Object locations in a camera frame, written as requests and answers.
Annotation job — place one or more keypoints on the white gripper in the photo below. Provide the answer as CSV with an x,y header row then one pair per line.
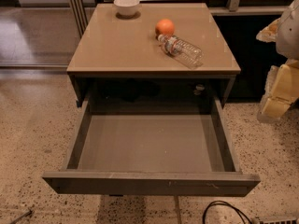
x,y
289,34

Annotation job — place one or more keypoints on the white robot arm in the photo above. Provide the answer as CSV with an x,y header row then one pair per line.
x,y
284,31

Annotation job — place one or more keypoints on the tan top drawer cabinet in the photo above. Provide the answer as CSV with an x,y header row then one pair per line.
x,y
114,47

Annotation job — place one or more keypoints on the clear plastic water bottle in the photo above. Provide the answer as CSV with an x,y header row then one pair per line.
x,y
181,50

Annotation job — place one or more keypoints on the grey power strip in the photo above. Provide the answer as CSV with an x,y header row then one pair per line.
x,y
275,220

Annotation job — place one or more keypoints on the orange fruit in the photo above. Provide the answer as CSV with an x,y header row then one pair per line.
x,y
164,27

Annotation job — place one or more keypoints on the white ceramic bowl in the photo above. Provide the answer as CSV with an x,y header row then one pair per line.
x,y
126,8

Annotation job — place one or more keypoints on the metal rod on floor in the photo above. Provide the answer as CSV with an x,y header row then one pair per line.
x,y
26,214

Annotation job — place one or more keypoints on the metal frame post left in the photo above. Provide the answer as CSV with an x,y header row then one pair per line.
x,y
80,15

